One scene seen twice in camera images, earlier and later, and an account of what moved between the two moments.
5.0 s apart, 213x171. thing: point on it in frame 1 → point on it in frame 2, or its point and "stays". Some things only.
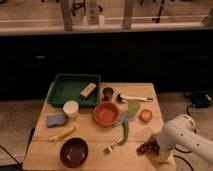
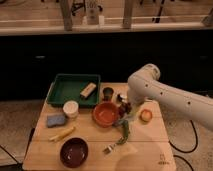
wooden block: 87,90 stays
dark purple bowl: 73,152 stays
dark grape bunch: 151,147 → 124,108
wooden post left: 66,12 stays
